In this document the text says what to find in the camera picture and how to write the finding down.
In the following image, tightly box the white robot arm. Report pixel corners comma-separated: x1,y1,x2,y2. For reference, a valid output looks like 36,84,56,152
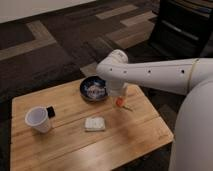
96,49,213,99

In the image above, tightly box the white plastic cup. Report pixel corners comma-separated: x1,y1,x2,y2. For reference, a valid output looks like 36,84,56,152
25,106,52,133

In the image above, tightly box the black cabinet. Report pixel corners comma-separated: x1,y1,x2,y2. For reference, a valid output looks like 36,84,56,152
149,0,213,59

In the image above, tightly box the blue ceramic bowl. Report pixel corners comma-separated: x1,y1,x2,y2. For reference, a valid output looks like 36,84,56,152
79,76,108,102

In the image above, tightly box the orange pepper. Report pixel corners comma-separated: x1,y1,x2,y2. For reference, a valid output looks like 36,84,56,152
115,97,131,111

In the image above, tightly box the small black box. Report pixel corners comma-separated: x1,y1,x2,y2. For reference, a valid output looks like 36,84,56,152
46,106,55,118

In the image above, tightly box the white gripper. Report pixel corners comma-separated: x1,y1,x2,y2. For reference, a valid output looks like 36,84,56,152
107,82,128,99

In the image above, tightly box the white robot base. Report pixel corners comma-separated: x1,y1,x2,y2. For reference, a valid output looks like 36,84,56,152
169,80,213,171

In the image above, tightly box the white sponge block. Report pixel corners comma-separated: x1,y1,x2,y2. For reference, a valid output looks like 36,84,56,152
84,117,106,131

